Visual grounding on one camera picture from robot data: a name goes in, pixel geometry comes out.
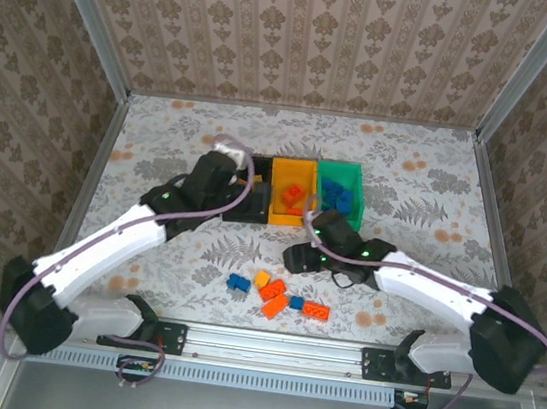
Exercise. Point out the yellow lego brick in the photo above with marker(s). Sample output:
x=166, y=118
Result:
x=262, y=277
x=256, y=179

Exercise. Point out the black plastic bin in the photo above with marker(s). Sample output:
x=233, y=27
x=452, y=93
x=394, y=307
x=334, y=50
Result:
x=251, y=217

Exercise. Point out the small blue lego brick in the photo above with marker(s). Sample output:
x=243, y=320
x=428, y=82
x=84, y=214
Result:
x=244, y=285
x=296, y=303
x=330, y=203
x=232, y=281
x=344, y=209

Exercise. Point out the long orange lego brick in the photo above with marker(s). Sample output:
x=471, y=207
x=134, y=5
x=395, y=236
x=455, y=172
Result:
x=295, y=211

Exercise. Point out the yellow plastic bin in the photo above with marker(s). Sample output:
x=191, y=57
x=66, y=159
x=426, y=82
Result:
x=290, y=171

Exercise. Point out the large blue lego brick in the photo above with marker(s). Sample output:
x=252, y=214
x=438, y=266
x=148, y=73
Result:
x=346, y=196

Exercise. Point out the long blue lego brick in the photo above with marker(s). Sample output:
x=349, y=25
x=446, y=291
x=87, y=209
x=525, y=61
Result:
x=331, y=188

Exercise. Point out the green plastic bin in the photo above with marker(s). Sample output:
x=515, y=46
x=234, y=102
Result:
x=343, y=171

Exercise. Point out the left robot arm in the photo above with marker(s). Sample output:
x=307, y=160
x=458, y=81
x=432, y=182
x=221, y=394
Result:
x=96, y=252

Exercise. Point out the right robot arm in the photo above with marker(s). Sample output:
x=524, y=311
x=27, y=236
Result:
x=434, y=286

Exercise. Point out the floral table cover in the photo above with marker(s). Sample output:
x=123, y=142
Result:
x=313, y=134

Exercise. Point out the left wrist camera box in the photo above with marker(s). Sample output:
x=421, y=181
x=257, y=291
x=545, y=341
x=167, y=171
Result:
x=229, y=154

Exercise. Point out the aluminium mounting rail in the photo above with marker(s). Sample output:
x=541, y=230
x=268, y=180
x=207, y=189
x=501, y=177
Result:
x=275, y=348

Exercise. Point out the aluminium table end rail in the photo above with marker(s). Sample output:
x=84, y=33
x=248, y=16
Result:
x=306, y=111

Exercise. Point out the aluminium table side rail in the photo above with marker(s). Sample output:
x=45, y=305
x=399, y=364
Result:
x=492, y=213
x=98, y=161

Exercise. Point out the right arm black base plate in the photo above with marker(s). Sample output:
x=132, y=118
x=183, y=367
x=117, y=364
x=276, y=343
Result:
x=373, y=364

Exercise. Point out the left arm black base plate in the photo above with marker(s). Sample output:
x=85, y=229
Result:
x=175, y=338

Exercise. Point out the aluminium frame post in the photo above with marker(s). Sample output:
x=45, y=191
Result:
x=533, y=72
x=87, y=13

